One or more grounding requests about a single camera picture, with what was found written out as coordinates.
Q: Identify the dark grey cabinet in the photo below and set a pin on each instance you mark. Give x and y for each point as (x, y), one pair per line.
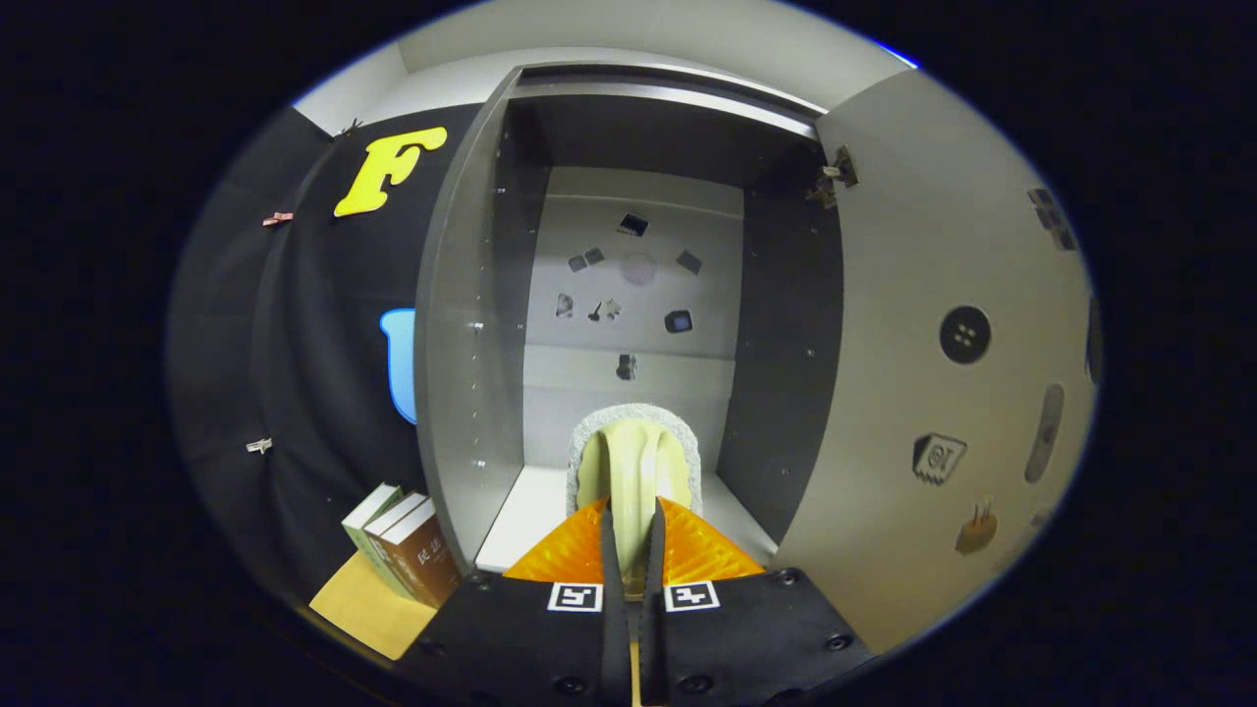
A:
(462, 344)

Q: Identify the white and green plush toy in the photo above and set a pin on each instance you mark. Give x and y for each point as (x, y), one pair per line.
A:
(628, 471)

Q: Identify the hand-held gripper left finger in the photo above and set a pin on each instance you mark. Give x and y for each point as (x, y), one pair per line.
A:
(615, 648)

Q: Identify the red-brown clothes peg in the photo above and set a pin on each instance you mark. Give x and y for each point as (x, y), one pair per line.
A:
(278, 218)

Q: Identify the black backdrop cloth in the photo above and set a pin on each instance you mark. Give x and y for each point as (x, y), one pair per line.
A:
(295, 373)

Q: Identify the brown book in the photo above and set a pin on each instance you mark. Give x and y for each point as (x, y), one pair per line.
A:
(422, 565)
(398, 516)

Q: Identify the metal door hinge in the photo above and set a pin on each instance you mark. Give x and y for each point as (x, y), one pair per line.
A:
(835, 177)

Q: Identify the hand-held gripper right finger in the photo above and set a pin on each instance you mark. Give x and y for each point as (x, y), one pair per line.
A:
(656, 648)

